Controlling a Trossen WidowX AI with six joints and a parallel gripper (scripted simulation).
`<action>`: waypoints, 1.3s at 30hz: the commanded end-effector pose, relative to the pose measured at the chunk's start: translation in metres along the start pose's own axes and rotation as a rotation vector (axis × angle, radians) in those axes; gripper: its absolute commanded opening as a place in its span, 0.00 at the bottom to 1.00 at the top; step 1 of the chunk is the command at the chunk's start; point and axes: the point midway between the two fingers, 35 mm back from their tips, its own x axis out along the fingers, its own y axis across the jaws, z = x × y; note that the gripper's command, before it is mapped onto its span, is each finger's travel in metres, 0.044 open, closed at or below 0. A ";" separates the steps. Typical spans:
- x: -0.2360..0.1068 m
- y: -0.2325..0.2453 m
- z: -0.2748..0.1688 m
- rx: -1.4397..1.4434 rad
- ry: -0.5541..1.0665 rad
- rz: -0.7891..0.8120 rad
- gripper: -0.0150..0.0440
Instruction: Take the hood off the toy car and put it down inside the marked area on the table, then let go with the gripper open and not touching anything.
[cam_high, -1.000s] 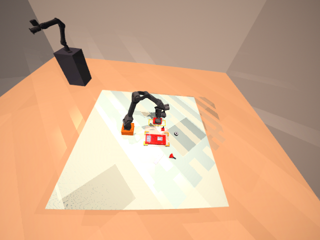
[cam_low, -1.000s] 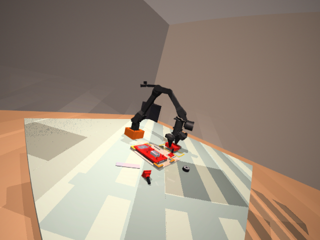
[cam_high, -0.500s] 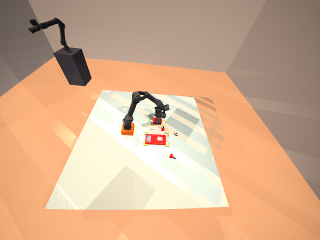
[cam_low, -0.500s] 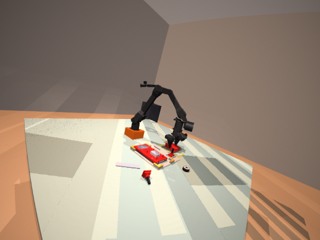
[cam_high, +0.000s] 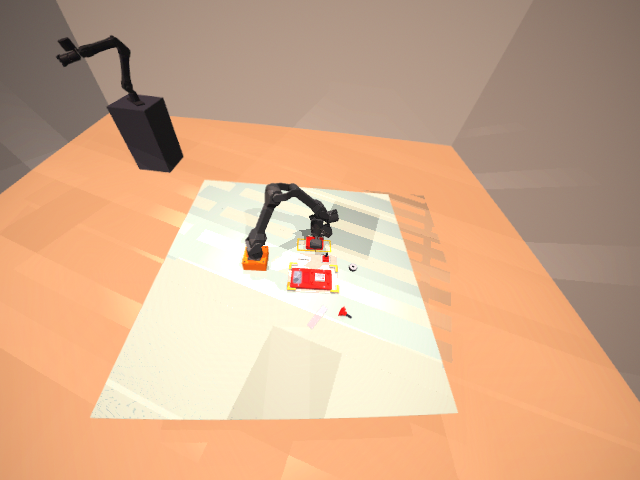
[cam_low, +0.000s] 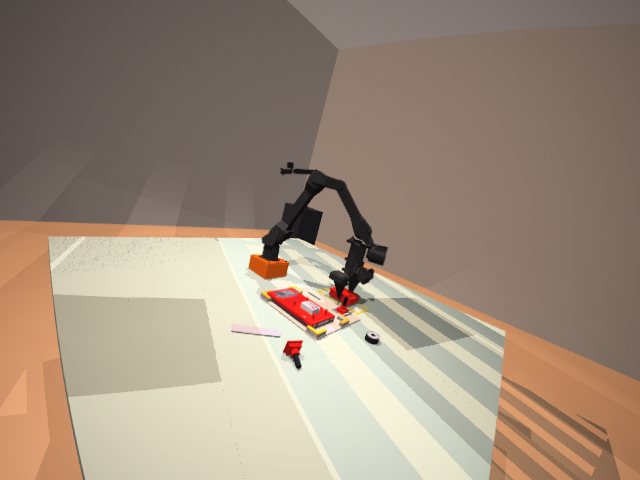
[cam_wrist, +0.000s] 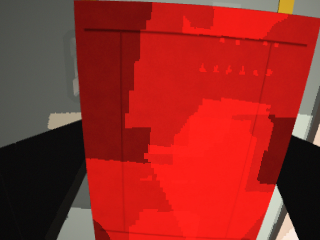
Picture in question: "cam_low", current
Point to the pale pink flat bar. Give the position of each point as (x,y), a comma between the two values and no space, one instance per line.
(270,332)

